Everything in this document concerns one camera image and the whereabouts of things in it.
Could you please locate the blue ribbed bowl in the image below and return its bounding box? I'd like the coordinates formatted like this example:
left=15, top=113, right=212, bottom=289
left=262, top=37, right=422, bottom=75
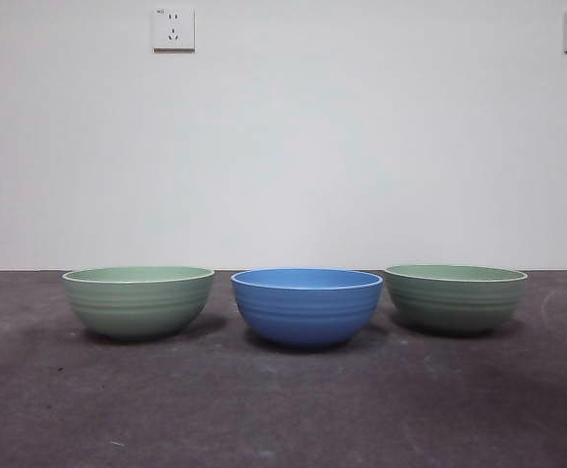
left=230, top=268, right=384, bottom=348

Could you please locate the green ribbed bowl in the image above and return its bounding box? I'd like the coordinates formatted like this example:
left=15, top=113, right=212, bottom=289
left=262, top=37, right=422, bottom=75
left=61, top=265, right=216, bottom=341
left=383, top=264, right=529, bottom=336

